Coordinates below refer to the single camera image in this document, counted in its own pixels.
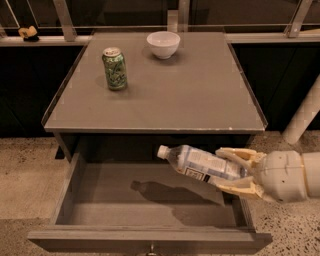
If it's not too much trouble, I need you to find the small yellow black object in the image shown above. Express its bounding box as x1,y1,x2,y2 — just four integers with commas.
18,26,39,41

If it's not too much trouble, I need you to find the metal railing frame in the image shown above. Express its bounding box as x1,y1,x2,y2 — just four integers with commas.
0,0,320,45

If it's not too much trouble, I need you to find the clear blue-label plastic bottle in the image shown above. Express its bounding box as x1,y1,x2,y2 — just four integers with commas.
157,145,247,185

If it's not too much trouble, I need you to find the white ceramic bowl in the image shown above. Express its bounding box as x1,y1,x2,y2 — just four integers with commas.
147,31,180,59

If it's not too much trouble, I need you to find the metal drawer knob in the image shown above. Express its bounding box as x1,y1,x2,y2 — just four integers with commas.
146,244,158,256

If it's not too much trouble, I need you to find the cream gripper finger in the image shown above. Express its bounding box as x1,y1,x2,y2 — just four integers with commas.
212,176,275,202
215,147,266,171

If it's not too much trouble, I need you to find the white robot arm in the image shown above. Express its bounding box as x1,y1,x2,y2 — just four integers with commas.
212,148,320,203

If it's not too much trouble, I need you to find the green soda can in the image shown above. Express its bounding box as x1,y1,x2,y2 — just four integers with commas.
102,47,127,90

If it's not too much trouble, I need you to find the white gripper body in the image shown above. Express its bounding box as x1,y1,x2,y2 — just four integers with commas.
255,151,307,203

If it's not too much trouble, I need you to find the white cylindrical post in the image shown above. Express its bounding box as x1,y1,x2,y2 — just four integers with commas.
282,74,320,144

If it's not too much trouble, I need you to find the open grey top drawer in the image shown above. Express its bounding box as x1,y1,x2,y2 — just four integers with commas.
28,151,272,255

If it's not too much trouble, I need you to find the grey cabinet with top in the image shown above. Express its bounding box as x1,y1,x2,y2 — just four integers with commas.
43,32,267,156

